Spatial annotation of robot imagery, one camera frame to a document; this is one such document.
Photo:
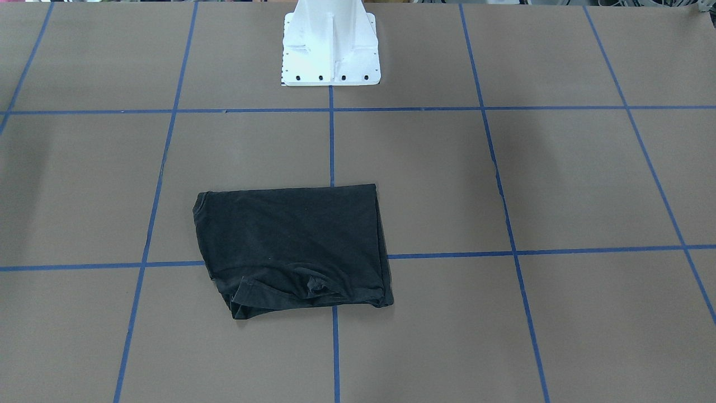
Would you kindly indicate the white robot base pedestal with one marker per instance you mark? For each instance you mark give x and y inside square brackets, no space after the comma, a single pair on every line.
[330,43]

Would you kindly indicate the black printed t-shirt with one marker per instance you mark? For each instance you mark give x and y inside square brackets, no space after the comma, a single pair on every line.
[284,249]

